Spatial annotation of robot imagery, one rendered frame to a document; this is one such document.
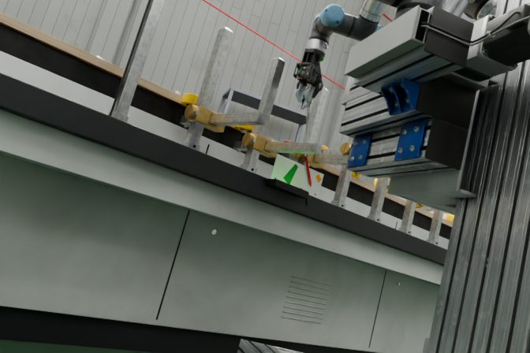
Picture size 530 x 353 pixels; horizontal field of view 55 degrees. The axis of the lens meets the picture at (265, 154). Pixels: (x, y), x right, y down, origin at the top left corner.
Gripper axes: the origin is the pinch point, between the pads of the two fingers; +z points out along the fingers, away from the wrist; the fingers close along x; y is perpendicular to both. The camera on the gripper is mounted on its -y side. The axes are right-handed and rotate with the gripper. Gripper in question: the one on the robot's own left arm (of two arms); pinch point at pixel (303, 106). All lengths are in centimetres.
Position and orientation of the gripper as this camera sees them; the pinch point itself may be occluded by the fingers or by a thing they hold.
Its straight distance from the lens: 184.4
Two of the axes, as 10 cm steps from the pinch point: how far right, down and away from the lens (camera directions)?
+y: -4.5, -3.0, -8.4
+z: -2.7, 9.4, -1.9
